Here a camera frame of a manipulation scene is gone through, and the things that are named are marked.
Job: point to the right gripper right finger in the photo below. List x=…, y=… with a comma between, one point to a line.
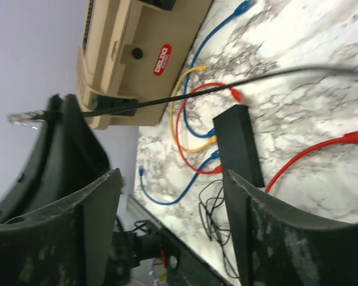
x=278, y=244

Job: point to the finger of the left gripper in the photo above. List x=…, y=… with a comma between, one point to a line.
x=66, y=157

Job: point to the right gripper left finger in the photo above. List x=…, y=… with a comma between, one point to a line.
x=67, y=242

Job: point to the black blue network switch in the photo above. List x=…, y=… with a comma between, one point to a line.
x=236, y=144

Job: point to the tan plastic toolbox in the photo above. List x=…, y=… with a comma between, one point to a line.
x=133, y=52

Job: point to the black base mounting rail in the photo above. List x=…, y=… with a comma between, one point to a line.
x=150, y=239

